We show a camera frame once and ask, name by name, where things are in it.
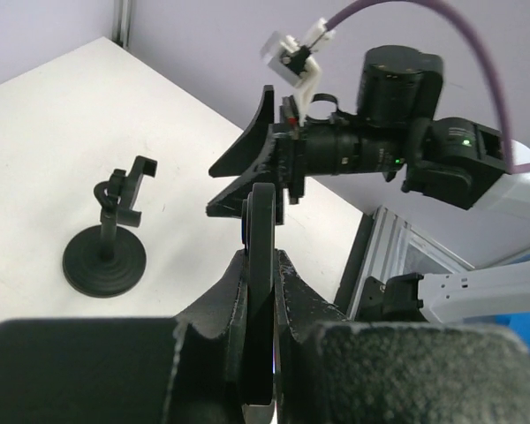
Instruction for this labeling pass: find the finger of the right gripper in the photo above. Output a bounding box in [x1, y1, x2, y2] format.
[208, 85, 275, 178]
[206, 163, 287, 225]

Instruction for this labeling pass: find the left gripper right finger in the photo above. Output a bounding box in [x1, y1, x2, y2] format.
[274, 250, 530, 423]

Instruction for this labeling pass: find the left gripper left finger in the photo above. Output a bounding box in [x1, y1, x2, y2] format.
[0, 252, 246, 423]

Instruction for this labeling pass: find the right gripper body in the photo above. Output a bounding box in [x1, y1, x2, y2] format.
[271, 95, 306, 204]

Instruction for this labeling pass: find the black phone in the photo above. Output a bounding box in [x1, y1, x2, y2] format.
[242, 183, 276, 405]

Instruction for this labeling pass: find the black tall phone stand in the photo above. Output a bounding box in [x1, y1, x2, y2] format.
[62, 155, 158, 298]

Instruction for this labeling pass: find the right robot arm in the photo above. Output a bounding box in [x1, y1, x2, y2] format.
[206, 45, 530, 325]

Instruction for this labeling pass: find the blue plastic bin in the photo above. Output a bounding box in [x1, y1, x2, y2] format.
[463, 312, 530, 349]

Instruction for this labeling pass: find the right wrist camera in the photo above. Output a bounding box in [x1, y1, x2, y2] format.
[260, 18, 335, 125]

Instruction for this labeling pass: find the right aluminium frame post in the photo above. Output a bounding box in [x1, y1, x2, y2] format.
[111, 0, 135, 49]

